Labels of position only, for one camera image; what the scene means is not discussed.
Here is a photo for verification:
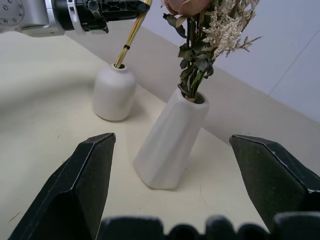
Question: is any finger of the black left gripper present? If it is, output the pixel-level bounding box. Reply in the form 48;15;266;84
136;0;154;18

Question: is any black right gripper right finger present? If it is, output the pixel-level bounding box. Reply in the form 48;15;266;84
229;134;320;233

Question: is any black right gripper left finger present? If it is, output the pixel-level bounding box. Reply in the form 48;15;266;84
7;132;117;240

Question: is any gold stem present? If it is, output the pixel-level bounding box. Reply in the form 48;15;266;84
113;0;154;70

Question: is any pink rose dried bouquet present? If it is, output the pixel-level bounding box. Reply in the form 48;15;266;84
161;0;263;101

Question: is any round white vase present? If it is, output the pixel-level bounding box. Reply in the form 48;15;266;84
92;62;138;123

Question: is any tall faceted white vase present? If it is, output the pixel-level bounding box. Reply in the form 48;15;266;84
132;87;210;190

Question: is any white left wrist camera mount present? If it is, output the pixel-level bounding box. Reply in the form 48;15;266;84
65;0;88;35

